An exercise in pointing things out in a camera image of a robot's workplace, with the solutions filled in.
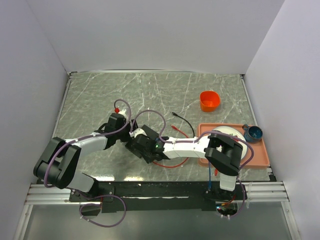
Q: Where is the salmon pink tray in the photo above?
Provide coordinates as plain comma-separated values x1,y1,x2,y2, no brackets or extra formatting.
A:
196,123,270,169

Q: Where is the black ethernet cable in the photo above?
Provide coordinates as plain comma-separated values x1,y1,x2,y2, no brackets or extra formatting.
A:
171,111,196,138

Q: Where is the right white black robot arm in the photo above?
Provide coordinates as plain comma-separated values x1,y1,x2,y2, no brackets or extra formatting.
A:
129,128,246,200

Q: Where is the blue ceramic mug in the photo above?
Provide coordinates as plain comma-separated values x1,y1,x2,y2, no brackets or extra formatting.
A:
242,124,263,143

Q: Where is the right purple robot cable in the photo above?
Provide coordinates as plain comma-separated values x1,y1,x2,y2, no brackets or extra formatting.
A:
129,109,255,219

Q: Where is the black network switch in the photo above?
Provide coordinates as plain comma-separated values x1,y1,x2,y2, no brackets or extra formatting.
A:
125,140,141,159

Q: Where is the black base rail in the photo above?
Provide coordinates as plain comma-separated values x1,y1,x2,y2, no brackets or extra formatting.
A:
69,181,248,213

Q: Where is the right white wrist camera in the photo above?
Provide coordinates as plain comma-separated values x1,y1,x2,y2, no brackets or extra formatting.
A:
129,128,146,138

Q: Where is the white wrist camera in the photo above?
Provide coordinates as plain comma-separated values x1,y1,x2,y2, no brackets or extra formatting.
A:
129,128,146,138
114,107,129,116

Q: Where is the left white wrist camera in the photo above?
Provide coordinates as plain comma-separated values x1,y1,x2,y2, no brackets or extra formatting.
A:
114,107,129,116

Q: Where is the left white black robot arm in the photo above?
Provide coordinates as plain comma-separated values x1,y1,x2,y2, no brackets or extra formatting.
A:
33,112,133,201

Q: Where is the orange plastic cup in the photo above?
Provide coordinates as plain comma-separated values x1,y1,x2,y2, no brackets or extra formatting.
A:
199,90,221,113

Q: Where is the white strawberry plate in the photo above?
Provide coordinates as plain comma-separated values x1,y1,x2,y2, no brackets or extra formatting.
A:
213,126,248,160

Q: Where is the blue ethernet cable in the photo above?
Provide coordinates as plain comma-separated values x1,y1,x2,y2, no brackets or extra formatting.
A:
207,159,213,190

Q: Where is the aluminium frame rail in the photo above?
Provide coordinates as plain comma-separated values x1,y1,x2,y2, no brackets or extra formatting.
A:
24,182,289,205

